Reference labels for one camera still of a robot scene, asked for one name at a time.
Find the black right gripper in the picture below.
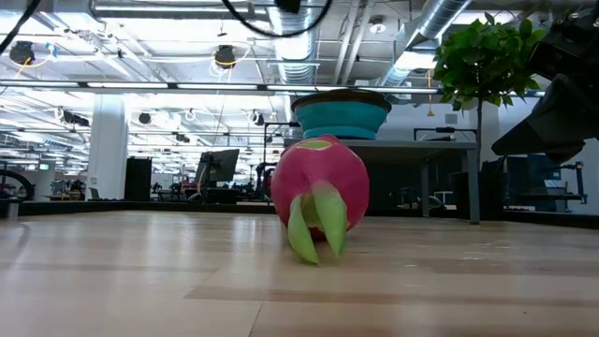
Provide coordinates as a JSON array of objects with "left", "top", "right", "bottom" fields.
[{"left": 490, "top": 7, "right": 599, "bottom": 165}]

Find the blue collapsible colander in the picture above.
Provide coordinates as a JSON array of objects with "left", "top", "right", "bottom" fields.
[{"left": 290, "top": 88, "right": 393, "bottom": 140}]

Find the pink dragon fruit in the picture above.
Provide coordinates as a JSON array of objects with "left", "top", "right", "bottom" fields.
[{"left": 270, "top": 134, "right": 372, "bottom": 266}]

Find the dark computer monitor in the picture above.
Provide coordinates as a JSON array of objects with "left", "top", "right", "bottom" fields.
[{"left": 507, "top": 154, "right": 562, "bottom": 198}]

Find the green plant in black pot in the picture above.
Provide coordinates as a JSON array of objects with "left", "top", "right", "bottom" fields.
[{"left": 432, "top": 11, "right": 548, "bottom": 144}]

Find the grey perforated metal shelf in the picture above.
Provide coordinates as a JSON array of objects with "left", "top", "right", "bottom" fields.
[{"left": 283, "top": 138, "right": 482, "bottom": 225}]

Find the black desk monitor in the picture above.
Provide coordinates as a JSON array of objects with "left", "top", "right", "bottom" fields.
[{"left": 195, "top": 148, "right": 241, "bottom": 188}]

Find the long horizontal light bar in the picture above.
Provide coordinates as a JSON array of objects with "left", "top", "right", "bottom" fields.
[{"left": 0, "top": 80, "right": 444, "bottom": 95}]

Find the black cabinet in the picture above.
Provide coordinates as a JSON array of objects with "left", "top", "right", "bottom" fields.
[{"left": 124, "top": 156, "right": 153, "bottom": 202}]

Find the white building column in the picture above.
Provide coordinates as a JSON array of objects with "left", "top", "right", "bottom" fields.
[{"left": 87, "top": 95, "right": 130, "bottom": 200}]

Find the black round wheel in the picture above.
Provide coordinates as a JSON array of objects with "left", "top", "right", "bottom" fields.
[{"left": 0, "top": 168, "right": 36, "bottom": 202}]

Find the silver ventilation duct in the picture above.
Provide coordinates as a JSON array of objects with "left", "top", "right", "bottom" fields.
[
  {"left": 378, "top": 0, "right": 474, "bottom": 88},
  {"left": 269, "top": 0, "right": 324, "bottom": 85}
]

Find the black left camera cable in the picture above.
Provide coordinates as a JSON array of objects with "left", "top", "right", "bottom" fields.
[{"left": 220, "top": 0, "right": 334, "bottom": 39}]

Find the black overhead camera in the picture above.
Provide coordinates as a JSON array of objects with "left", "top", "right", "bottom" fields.
[{"left": 213, "top": 44, "right": 238, "bottom": 70}]

